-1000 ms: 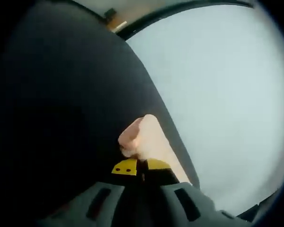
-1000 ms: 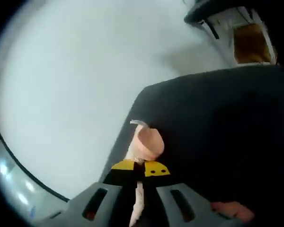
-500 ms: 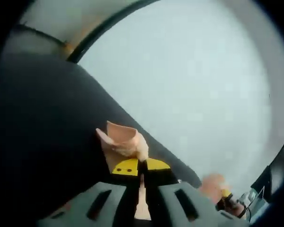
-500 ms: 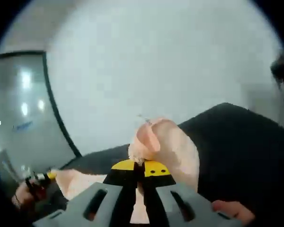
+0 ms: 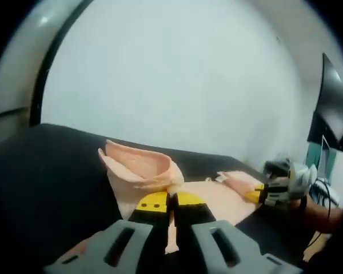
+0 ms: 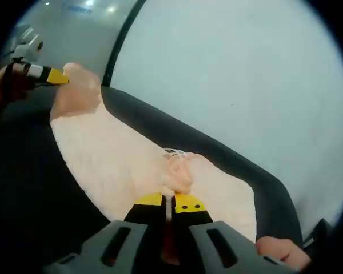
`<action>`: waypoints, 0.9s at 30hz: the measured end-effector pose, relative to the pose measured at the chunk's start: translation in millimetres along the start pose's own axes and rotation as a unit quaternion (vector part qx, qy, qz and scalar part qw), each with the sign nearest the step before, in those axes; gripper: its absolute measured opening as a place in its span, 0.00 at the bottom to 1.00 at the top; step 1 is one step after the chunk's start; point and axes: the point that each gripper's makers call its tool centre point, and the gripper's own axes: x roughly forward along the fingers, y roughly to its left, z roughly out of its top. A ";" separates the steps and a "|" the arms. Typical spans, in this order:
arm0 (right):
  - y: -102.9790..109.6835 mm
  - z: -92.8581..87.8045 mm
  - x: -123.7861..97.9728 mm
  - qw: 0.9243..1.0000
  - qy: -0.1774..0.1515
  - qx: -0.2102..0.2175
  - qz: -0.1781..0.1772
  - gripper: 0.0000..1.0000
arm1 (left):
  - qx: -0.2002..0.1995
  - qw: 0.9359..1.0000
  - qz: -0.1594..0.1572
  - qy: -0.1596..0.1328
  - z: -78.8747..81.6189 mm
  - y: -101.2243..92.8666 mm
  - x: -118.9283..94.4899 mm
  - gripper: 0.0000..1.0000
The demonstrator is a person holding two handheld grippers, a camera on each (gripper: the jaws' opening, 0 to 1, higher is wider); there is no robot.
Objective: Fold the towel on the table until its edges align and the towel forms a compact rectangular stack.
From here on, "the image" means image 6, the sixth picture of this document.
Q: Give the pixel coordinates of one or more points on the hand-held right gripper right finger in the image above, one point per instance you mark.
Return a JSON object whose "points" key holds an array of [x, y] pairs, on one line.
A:
{"points": [[240, 251]]}

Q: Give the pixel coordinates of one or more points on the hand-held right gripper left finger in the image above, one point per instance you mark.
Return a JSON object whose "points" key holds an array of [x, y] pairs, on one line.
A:
{"points": [[97, 245]]}

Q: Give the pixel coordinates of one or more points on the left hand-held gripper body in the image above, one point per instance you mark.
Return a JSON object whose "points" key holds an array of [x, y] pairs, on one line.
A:
{"points": [[28, 45]]}

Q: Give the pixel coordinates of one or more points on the pink fluffy towel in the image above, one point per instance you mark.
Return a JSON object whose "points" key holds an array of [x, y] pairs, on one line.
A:
{"points": [[117, 160]]}

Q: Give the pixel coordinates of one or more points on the person's right hand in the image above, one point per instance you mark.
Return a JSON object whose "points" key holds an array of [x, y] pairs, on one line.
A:
{"points": [[283, 251]]}

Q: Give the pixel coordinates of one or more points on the person's left hand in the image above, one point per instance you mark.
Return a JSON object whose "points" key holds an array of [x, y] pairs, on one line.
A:
{"points": [[5, 85]]}

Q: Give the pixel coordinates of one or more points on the black furniture piece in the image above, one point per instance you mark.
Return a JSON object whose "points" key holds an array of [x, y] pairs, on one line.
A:
{"points": [[317, 234]]}

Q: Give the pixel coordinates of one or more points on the glass partition with black frame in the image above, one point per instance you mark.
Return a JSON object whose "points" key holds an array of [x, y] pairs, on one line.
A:
{"points": [[74, 34]]}

